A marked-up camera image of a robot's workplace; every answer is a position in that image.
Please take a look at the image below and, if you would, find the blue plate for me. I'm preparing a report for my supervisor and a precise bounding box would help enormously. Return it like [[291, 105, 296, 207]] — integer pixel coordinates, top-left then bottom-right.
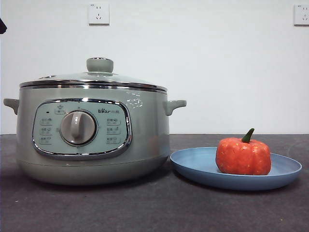
[[169, 146, 303, 191]]

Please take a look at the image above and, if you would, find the glass lid with green knob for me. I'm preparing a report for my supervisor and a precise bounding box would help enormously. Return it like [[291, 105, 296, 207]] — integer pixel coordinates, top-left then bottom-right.
[[19, 57, 168, 94]]

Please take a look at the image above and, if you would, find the grey steamer dial knob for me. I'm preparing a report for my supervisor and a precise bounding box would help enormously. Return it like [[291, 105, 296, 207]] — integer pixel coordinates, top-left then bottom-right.
[[59, 110, 98, 146]]

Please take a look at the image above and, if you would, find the white wall socket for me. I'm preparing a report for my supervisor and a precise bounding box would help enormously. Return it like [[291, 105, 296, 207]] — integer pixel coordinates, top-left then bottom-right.
[[293, 3, 309, 27], [88, 2, 110, 27]]

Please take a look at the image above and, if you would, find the pale green electric steamer pot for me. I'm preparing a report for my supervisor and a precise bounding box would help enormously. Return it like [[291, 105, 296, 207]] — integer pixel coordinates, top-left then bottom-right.
[[2, 86, 188, 186]]

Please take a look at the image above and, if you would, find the orange pumpkin with green stem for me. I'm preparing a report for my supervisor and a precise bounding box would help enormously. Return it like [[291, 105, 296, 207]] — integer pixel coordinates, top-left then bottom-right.
[[215, 128, 272, 175]]

